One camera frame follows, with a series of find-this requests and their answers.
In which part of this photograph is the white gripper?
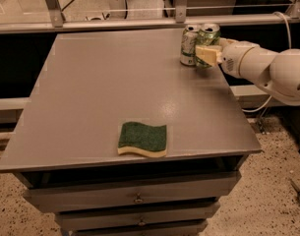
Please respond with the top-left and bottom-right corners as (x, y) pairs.
(196, 38), (259, 79)

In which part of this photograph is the green soda can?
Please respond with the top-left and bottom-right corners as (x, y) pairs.
(195, 23), (220, 68)

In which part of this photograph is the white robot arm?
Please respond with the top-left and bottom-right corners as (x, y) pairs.
(195, 38), (300, 106)

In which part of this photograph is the white 7up can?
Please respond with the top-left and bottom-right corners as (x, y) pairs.
(180, 25), (200, 66)

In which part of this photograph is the green yellow sponge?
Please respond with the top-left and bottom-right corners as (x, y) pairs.
(117, 122), (167, 158)

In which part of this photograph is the top grey drawer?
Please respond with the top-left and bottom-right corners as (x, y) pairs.
(24, 171), (241, 212)

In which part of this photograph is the grey drawer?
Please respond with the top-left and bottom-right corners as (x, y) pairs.
(55, 202), (219, 231)
(75, 220), (208, 236)
(24, 171), (241, 212)

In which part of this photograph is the grey drawer cabinet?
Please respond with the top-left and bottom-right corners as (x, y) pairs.
(0, 28), (264, 236)

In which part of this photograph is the bottom grey drawer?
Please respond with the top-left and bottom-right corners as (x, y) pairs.
(75, 220), (208, 236)

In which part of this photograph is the middle grey drawer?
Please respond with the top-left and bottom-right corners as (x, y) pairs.
(55, 202), (219, 231)

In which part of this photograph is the white cable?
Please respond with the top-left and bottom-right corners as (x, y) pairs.
(241, 11), (293, 114)

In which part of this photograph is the metal railing frame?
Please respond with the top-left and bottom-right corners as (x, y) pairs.
(0, 0), (300, 34)

